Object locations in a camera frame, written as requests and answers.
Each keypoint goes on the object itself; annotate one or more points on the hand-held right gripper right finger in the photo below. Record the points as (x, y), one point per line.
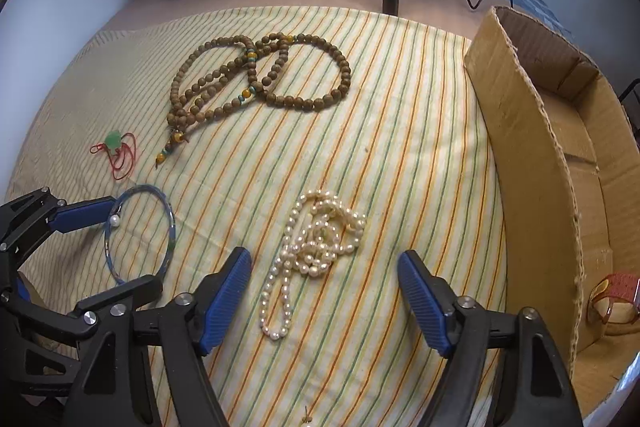
(425, 307)

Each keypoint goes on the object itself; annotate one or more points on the blue bangle with pearl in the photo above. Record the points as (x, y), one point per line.
(172, 229)

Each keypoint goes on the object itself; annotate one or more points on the striped yellow cloth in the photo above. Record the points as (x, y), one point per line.
(400, 132)

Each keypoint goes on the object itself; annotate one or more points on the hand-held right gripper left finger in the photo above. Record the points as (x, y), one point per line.
(225, 302)

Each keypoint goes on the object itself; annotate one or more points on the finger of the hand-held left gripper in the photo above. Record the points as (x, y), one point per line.
(135, 292)
(85, 214)

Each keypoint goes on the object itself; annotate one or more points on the cardboard box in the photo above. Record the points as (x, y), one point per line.
(525, 157)

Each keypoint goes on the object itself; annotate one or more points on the small tan trinket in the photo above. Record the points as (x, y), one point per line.
(303, 417)

